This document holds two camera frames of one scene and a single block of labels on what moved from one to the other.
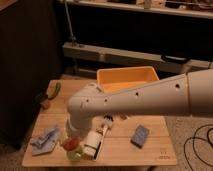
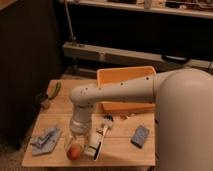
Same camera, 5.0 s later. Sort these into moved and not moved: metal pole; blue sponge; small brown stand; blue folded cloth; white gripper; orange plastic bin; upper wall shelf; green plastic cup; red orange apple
Moved: white gripper; red orange apple; green plastic cup
Not moved: small brown stand; blue sponge; blue folded cloth; orange plastic bin; metal pole; upper wall shelf
